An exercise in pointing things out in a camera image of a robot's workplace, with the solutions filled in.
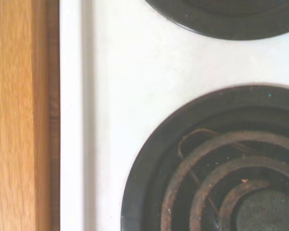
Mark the white electric stove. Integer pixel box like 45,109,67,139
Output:
59,0,289,231

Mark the black coil stove burner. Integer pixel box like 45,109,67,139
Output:
144,0,289,41
120,84,289,231

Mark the large wooden butcher block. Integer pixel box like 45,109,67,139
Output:
0,0,51,231

